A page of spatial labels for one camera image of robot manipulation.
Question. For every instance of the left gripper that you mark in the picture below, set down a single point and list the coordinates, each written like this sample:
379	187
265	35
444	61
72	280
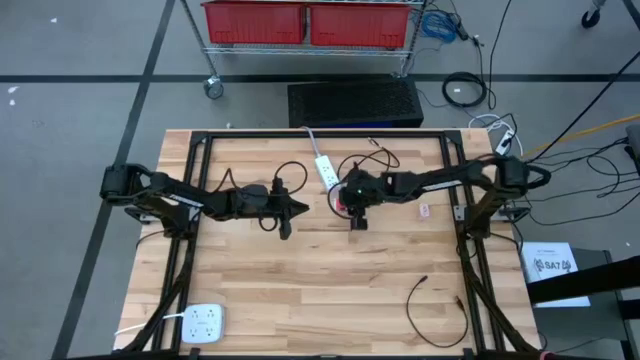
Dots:
282	206

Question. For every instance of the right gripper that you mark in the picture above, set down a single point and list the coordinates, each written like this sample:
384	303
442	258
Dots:
365	187

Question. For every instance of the long white power strip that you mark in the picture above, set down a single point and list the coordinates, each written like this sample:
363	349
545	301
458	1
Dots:
326	170

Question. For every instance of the pink USB charger adapter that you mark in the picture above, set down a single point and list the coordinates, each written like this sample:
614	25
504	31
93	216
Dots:
424	210

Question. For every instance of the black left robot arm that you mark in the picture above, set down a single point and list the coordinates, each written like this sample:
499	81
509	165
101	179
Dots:
172	192

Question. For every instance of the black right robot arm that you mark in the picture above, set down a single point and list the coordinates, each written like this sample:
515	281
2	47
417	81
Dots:
440	182

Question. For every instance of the black perforated computer case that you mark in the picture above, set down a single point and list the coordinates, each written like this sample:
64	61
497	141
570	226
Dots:
355	102

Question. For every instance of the square white outlet hub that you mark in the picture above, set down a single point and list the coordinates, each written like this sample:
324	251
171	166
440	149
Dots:
202	324

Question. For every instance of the white floor power strip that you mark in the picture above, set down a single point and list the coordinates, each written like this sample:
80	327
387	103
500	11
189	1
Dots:
505	142

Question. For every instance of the red plastic storage bin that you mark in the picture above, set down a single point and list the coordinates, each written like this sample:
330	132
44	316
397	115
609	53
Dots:
360	25
255	22

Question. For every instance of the white printed paper sheet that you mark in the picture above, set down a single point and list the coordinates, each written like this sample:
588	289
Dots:
545	252

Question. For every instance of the black power adapter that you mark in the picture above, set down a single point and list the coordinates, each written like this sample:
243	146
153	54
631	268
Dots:
460	25

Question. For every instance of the black metal beam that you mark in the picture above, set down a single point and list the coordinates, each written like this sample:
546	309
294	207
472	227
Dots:
590	282

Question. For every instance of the grey side table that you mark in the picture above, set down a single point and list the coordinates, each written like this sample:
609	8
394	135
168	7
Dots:
600	325

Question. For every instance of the black caster wheel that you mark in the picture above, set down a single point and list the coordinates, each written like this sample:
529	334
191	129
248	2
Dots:
590	19

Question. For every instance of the black aluminium table frame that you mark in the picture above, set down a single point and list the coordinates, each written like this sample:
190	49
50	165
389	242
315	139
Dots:
240	133

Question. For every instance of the silver mounting bracket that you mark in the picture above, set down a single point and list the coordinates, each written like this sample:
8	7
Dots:
137	215
460	212

